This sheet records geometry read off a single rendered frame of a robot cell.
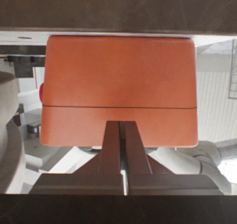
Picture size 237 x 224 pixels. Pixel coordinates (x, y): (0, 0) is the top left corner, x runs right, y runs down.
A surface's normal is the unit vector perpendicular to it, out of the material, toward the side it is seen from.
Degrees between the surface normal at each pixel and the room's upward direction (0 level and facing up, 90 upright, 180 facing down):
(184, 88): 97
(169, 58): 97
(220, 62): 90
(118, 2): 90
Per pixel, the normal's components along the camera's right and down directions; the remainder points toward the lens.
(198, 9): 0.01, 0.25
